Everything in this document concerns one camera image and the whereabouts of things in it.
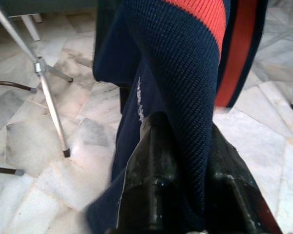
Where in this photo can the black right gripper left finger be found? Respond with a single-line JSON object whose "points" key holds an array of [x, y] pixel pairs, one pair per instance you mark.
{"points": [[146, 182]]}

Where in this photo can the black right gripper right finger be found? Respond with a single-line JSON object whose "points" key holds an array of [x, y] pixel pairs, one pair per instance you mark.
{"points": [[234, 200]]}

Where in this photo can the navy sweater with red stripe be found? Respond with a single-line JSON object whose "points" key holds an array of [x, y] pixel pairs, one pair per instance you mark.
{"points": [[173, 73]]}

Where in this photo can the grey seat with white leg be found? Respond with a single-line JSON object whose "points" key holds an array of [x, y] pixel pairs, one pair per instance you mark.
{"points": [[39, 6]]}

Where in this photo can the dark metal table legs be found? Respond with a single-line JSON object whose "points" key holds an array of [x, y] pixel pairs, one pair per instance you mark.
{"points": [[14, 84]]}

